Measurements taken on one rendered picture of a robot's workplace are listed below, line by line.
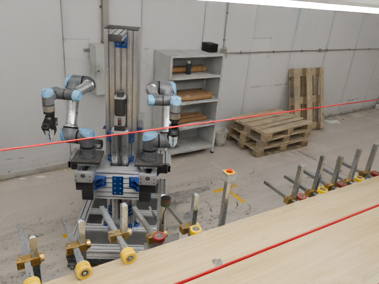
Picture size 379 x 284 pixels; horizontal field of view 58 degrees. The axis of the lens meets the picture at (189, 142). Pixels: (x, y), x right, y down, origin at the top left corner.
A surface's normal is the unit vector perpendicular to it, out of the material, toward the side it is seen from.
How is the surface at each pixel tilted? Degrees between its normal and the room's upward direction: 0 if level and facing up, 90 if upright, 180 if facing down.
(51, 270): 0
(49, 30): 90
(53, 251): 0
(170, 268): 0
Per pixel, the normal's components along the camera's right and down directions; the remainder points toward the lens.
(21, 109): 0.54, 0.38
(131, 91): 0.06, 0.41
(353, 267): 0.08, -0.91
